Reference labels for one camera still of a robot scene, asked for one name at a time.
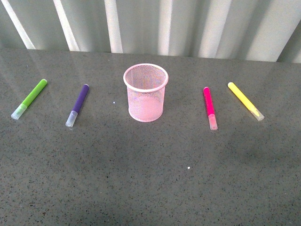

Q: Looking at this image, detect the yellow marker pen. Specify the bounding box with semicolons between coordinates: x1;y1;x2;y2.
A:
228;82;264;121

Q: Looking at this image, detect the pink mesh pen cup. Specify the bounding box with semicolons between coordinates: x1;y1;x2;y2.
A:
123;63;169;122

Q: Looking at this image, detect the green marker pen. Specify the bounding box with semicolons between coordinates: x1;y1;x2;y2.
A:
11;79;48;120

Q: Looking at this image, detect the white pleated curtain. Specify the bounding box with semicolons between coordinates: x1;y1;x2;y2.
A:
0;0;301;63

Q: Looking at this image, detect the pink marker pen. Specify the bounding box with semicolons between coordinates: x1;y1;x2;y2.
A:
203;87;218;130

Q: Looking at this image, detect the purple marker pen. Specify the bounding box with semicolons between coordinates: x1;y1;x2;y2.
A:
65;84;89;128

